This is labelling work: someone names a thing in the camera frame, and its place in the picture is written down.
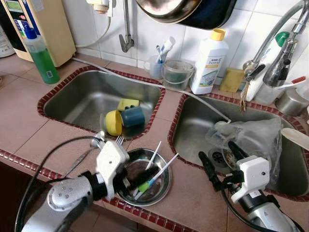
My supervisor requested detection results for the clear toothbrush cup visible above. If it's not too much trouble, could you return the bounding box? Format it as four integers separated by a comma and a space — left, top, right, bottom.
144, 54, 167, 80

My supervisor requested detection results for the blue white toothbrush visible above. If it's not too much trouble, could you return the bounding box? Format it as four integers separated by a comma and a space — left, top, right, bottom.
155, 36, 176, 63

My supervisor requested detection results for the clear plastic small bucket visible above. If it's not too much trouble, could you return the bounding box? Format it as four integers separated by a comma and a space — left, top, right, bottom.
162, 59, 195, 90

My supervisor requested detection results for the white hose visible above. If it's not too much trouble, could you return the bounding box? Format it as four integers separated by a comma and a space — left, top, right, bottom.
72, 58, 232, 127

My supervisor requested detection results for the green liquid soap bottle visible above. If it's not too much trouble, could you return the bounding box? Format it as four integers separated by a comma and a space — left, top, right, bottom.
23, 27, 61, 84

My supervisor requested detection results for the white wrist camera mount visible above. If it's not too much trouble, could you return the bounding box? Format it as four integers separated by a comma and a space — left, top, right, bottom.
95, 140, 130, 196
231, 156, 271, 203

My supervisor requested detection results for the steel wall tap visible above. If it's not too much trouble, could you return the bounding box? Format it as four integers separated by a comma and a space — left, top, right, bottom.
118, 0, 135, 53

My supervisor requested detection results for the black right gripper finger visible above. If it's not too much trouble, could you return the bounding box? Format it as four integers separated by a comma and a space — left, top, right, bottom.
199, 151, 221, 190
228, 140, 250, 162

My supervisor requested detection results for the round steel bowl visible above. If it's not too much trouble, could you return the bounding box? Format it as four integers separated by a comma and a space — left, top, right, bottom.
116, 148, 172, 207

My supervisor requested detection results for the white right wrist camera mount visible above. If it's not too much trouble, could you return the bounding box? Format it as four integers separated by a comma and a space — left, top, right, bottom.
231, 156, 271, 203

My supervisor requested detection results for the steel kitchen faucet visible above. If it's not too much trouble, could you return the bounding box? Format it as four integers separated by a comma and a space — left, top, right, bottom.
241, 0, 309, 97

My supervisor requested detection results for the white tap filter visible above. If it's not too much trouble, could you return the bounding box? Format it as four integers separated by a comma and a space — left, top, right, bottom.
86, 0, 115, 15

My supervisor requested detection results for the beige small bowl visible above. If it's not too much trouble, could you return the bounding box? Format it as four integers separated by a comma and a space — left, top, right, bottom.
99, 112, 109, 133

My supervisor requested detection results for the dark yellow sponge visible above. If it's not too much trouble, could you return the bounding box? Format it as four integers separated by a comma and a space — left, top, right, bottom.
220, 68, 245, 93

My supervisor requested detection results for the white tool red tip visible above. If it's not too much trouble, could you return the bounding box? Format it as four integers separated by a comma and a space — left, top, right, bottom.
275, 76, 307, 91

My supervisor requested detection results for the small clear cup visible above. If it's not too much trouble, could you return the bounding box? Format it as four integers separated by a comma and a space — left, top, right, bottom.
253, 83, 281, 105

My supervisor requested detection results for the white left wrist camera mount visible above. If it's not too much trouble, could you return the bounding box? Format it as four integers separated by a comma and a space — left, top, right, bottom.
95, 140, 130, 196

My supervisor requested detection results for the yellow plastic bowl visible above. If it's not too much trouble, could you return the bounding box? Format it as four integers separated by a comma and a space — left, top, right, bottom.
104, 110, 124, 137

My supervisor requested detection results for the large white plastic jug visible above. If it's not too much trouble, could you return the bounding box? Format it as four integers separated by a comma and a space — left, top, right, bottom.
0, 24, 15, 58

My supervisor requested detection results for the white bottle yellow cap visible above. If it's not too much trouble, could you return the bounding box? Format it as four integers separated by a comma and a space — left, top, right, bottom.
190, 28, 230, 95

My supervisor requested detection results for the steel sink basin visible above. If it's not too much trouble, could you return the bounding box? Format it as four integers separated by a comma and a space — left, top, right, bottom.
38, 66, 166, 141
168, 93, 309, 201

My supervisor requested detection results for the blue ceramic mug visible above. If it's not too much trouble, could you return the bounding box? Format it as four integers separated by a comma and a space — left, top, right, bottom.
120, 106, 145, 129

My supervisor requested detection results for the white spatula handle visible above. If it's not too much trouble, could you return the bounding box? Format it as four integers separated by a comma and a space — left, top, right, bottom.
281, 127, 309, 150

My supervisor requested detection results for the clear plastic bag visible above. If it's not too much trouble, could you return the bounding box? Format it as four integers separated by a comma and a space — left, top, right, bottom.
205, 117, 283, 187

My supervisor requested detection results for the bright yellow sponge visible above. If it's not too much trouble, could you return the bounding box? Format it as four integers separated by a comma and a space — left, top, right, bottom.
117, 98, 140, 112

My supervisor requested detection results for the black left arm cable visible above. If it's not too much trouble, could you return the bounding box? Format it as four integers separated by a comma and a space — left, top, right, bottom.
14, 135, 104, 232

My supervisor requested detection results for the beige water purifier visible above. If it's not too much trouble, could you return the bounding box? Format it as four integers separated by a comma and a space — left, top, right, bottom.
0, 0, 77, 67

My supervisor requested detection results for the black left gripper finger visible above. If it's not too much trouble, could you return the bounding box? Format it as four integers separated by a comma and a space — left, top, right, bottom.
128, 151, 150, 168
129, 167, 161, 191

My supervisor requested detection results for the thin white plastic stick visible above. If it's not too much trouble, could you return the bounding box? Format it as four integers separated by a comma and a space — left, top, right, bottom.
145, 141, 163, 170

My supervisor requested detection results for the clear plastic container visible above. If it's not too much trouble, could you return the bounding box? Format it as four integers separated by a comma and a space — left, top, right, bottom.
295, 77, 309, 100

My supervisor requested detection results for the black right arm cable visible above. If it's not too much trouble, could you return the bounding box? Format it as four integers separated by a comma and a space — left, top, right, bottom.
220, 186, 264, 232

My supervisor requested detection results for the white green baby spoon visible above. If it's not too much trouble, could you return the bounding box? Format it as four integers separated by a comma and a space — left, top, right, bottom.
133, 153, 179, 200

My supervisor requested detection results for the hanging black steel pan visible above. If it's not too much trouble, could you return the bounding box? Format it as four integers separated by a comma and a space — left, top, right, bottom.
135, 0, 238, 30

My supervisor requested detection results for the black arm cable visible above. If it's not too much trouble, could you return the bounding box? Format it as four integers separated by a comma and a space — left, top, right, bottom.
220, 186, 264, 232
14, 135, 104, 232

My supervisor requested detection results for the steel cup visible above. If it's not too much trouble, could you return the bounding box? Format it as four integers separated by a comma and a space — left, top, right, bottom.
275, 88, 309, 116

